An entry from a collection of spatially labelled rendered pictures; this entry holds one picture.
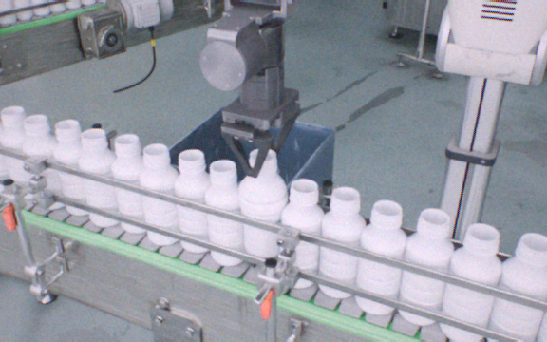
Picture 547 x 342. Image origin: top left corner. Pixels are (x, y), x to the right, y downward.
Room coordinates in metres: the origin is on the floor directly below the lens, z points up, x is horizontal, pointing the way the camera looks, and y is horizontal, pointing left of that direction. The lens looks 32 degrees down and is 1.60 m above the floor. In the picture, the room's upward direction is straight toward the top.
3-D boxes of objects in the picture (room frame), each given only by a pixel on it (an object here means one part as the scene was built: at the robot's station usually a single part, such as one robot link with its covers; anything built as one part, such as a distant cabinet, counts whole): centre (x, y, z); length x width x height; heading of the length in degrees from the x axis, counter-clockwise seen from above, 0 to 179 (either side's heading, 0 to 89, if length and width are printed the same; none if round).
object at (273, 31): (0.68, 0.02, 1.36); 0.07 x 0.06 x 0.07; 155
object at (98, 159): (0.81, 0.29, 1.08); 0.06 x 0.06 x 0.17
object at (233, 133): (0.67, 0.03, 1.23); 0.07 x 0.07 x 0.09; 65
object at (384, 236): (0.61, -0.14, 1.08); 0.06 x 0.06 x 0.17
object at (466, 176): (1.19, -0.46, 0.74); 0.11 x 0.11 x 0.40; 65
